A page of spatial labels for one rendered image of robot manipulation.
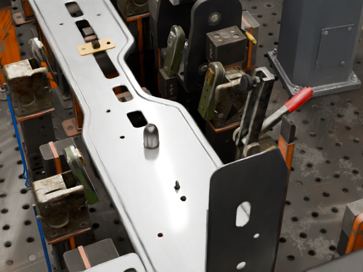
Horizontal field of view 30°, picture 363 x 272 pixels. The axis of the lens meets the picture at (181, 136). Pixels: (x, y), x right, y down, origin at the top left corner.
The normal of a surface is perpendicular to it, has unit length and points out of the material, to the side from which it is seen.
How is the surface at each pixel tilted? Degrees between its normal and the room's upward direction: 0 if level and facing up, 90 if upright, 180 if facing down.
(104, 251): 0
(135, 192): 0
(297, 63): 90
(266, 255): 90
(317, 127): 0
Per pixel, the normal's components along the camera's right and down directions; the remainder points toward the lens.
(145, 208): 0.00, -0.71
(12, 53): 0.40, 0.64
